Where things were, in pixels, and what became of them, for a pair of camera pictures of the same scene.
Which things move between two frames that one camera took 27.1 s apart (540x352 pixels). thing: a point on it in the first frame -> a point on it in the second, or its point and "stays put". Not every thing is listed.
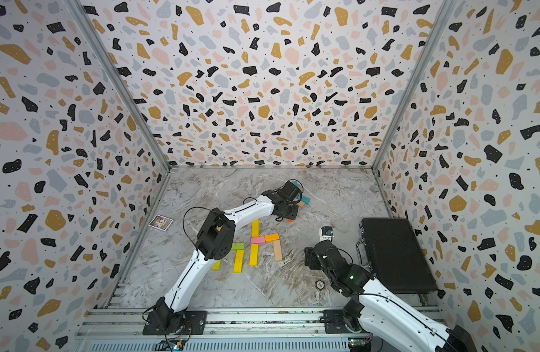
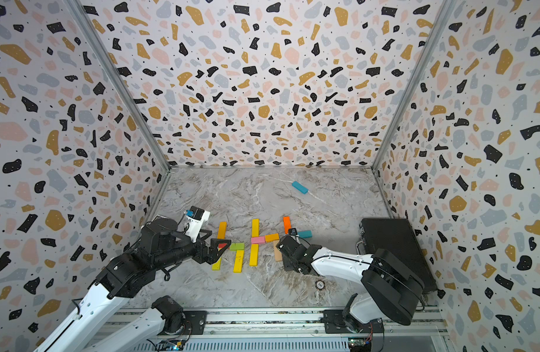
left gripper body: (291, 212) -> (197, 251)
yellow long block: (254, 255) stays put
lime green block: (238, 246) stays put
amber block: (271, 237) stays put
